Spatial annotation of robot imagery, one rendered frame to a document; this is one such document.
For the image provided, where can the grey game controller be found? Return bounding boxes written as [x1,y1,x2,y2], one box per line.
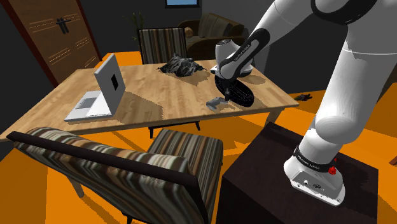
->
[205,96,229,111]

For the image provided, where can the dark grey crumpled cloth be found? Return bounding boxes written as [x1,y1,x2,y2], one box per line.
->
[157,53,207,78]

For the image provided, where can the brown sofa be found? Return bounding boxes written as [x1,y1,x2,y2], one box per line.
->
[177,12,251,62]

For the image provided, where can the wooden table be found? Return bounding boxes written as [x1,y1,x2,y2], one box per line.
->
[0,59,300,144]

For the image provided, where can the dark object on floor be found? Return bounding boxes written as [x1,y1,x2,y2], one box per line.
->
[293,92,314,102]

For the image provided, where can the striped upholstered chair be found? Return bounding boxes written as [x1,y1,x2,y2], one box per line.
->
[6,126,225,224]
[137,27,202,139]

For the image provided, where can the window with blue pane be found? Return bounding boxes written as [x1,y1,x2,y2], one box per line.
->
[164,0,201,9]

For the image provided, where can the dark robot stand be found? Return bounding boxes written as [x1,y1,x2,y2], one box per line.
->
[216,121,379,224]

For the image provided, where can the dark potted plant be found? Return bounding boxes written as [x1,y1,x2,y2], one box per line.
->
[123,11,147,43]

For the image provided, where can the silver open laptop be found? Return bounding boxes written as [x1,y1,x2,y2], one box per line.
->
[64,53,127,123]

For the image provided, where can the brown wooden door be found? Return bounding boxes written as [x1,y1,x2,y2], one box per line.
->
[0,0,104,88]

